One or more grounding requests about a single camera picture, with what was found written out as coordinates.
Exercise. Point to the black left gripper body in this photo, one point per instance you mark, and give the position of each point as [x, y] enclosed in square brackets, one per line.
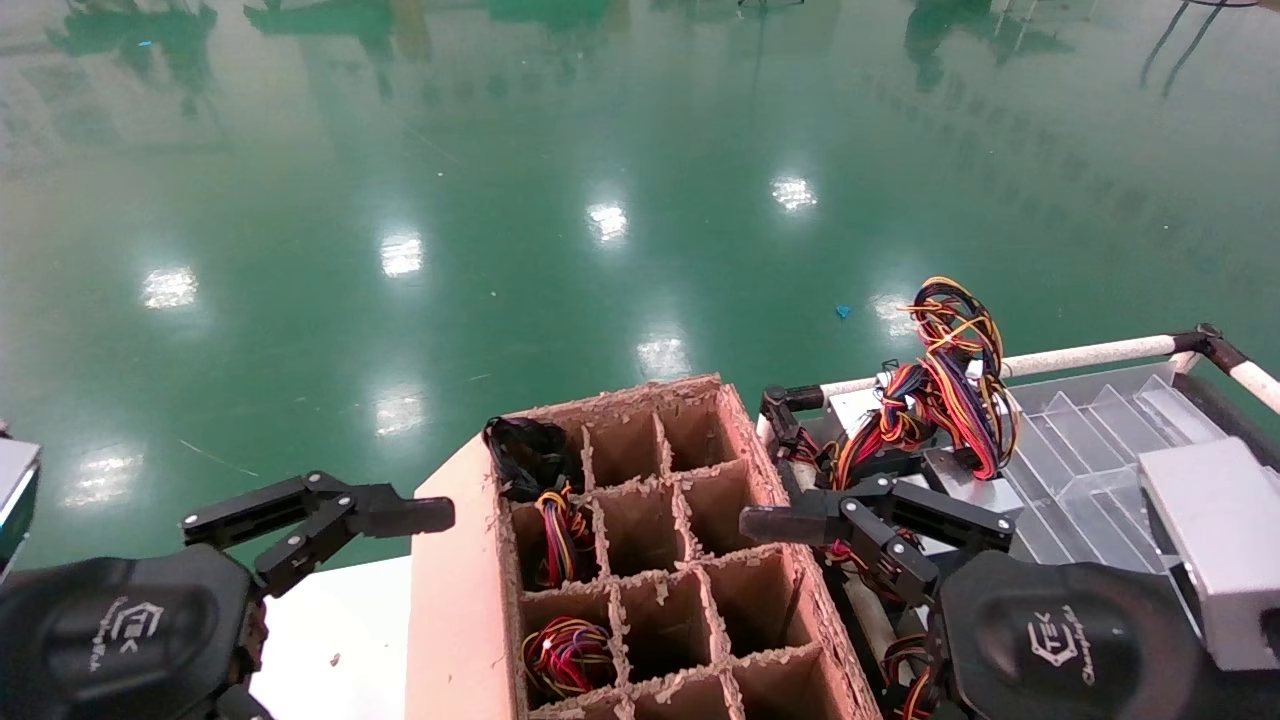
[120, 640]

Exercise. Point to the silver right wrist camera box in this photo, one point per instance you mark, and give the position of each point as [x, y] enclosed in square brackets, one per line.
[1220, 540]

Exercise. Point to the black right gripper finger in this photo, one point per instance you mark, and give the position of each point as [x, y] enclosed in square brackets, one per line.
[940, 510]
[890, 560]

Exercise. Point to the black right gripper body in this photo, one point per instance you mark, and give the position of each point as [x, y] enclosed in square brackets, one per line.
[1060, 640]

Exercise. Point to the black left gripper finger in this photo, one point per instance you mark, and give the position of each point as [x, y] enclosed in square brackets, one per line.
[400, 524]
[260, 505]

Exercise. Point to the brown cardboard box with dividers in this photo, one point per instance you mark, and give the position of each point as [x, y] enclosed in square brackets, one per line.
[455, 620]

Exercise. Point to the clear plastic divider tray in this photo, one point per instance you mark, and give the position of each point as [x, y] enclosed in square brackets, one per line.
[1080, 470]

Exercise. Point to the long white pipe rail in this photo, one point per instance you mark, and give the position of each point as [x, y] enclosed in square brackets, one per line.
[1080, 353]

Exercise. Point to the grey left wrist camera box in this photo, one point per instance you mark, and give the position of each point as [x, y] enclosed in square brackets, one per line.
[15, 500]

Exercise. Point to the black pipe connector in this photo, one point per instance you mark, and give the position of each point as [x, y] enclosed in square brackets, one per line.
[785, 405]
[1210, 345]

